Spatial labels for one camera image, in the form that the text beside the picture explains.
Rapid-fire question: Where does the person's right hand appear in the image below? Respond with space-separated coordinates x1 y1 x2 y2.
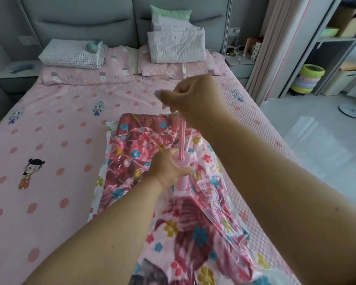
155 74 235 131

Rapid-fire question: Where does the yellow cardboard box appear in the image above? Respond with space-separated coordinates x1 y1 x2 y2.
338 16 356 38

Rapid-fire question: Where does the lilac hand pump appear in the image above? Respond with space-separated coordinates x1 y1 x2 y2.
170 112 193 192

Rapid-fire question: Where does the grey dotted quilt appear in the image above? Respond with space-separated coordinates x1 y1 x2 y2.
147 13 207 64

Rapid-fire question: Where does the pale green pillow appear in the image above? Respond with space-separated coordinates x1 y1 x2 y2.
150 5 193 21

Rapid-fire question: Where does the red floral blanket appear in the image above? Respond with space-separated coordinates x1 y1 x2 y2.
96 113 254 285

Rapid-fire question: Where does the pink cartoon bed sheet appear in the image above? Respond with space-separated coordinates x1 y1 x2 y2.
0 46 303 285

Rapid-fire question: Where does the white checked folded pillow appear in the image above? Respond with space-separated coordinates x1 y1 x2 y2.
38 39 108 70

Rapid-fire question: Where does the round white floor disc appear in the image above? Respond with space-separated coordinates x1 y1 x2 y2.
339 103 356 119

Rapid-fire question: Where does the white lidded bin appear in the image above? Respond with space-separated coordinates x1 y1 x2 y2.
321 63 356 96

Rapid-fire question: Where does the white bedside cabinet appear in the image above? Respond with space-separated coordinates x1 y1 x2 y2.
0 61 44 94
225 55 255 88

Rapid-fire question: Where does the grey open shelf unit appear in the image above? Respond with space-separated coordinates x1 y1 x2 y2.
280 0 356 98

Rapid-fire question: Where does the white black-dotted cylinder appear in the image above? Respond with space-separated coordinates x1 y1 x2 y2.
250 41 262 61

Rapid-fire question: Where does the green tissue box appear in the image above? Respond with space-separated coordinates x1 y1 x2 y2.
321 27 340 38

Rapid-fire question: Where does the person's left hand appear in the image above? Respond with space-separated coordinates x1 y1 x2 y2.
148 147 193 189

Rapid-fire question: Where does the grey upholstered headboard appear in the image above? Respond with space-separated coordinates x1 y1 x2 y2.
19 0 233 54

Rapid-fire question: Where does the person's left forearm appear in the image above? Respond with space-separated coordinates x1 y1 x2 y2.
22 175 167 285

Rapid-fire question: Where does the person's right forearm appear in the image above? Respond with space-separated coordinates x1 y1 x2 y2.
201 114 356 285

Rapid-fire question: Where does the small teal plush toy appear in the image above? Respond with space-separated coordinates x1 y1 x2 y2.
86 40 103 53

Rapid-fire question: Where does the flower-print plastic storage bag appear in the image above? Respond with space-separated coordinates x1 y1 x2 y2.
87 112 285 285

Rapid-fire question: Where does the white pink curtain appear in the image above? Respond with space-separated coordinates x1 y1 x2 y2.
245 0 314 106

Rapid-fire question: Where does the pastel striped round stool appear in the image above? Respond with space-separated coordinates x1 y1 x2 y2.
290 64 326 95

